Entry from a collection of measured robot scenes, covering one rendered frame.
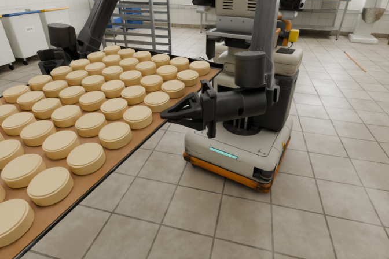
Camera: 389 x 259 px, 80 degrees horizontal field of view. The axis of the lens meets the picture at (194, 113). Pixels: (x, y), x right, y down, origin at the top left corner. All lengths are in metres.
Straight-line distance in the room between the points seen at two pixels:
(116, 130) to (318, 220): 1.39
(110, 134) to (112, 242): 1.09
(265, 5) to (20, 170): 0.55
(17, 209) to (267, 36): 0.52
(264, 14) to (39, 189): 0.53
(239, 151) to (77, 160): 1.20
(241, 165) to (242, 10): 0.87
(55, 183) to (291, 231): 1.32
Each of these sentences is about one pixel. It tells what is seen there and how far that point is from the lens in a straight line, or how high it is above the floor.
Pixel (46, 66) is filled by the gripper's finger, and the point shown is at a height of 0.97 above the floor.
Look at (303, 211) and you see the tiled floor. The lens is 1.63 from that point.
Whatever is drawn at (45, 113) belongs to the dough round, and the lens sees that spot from 0.53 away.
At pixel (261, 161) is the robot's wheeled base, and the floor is 0.27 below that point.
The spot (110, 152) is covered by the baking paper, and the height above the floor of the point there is 0.94.
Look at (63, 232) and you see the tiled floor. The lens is 1.57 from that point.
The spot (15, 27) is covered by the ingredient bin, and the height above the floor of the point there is 0.58.
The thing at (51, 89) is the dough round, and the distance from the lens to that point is 0.60.
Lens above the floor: 1.18
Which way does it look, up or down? 29 degrees down
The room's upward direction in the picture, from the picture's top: 1 degrees clockwise
